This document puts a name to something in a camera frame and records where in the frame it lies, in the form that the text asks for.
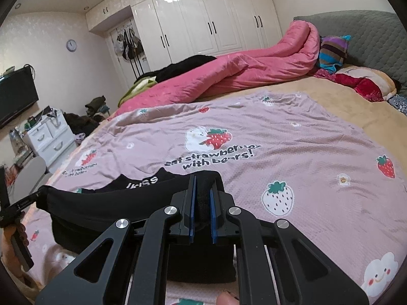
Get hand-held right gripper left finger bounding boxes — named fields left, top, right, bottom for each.
left=35, top=175, right=197, bottom=305

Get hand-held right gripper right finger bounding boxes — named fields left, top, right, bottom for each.
left=210, top=178, right=371, bottom=305

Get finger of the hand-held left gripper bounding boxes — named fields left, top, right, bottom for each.
left=0, top=208, right=27, bottom=228
left=6, top=186, right=49, bottom=212

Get black shorts with lettered waistband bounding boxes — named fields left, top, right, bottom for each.
left=38, top=169, right=237, bottom=283

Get black clothes pile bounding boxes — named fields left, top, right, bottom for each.
left=64, top=112, right=100, bottom=134

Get person's left hand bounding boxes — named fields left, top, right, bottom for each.
left=0, top=221, right=29, bottom=261

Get person's right hand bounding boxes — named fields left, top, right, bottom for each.
left=216, top=292, right=240, bottom=305

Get grey chair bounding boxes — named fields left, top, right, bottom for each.
left=14, top=156, right=48, bottom=196

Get cluttered tv stand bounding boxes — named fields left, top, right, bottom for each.
left=8, top=127, right=34, bottom=166

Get white drawer cabinet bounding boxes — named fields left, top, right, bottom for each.
left=24, top=110, right=75, bottom=167

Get pink strawberry printed blanket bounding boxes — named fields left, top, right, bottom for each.
left=24, top=91, right=399, bottom=305

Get black television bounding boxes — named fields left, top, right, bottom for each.
left=0, top=67, right=39, bottom=130

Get green blanket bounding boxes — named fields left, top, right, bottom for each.
left=118, top=77, right=158, bottom=108

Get black clothing heap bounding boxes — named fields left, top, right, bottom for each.
left=137, top=55, right=218, bottom=83

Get pink quilt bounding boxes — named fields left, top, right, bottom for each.
left=110, top=20, right=322, bottom=119

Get hanging bags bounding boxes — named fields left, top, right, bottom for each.
left=114, top=27, right=143, bottom=60

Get cream wardrobe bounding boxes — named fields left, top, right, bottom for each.
left=86, top=0, right=283, bottom=70

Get red floral blanket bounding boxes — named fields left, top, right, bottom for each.
left=313, top=65, right=398, bottom=103

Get striped pillow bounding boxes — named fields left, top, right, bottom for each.
left=316, top=35, right=352, bottom=72

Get dark patterned pillow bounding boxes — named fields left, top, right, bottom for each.
left=388, top=94, right=407, bottom=115

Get grey quilted headboard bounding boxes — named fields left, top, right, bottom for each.
left=293, top=10, right=407, bottom=97

